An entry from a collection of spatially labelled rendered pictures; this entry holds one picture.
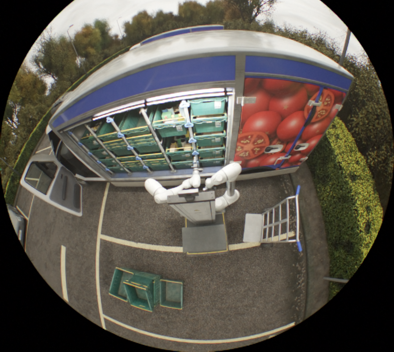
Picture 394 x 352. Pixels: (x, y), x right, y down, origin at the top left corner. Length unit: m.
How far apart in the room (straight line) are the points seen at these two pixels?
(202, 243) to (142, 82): 1.85
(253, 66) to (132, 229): 3.29
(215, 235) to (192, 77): 1.73
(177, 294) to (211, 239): 1.59
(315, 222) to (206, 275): 2.43
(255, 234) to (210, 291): 1.39
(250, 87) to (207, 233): 1.68
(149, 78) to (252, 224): 2.72
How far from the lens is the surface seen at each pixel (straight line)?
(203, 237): 1.85
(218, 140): 1.81
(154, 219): 2.96
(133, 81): 1.18
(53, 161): 3.72
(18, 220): 9.09
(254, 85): 1.20
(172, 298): 3.10
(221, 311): 3.13
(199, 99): 1.34
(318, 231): 3.44
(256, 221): 2.81
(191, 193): 0.87
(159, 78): 1.11
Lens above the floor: 2.68
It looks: 55 degrees down
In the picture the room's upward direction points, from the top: 12 degrees counter-clockwise
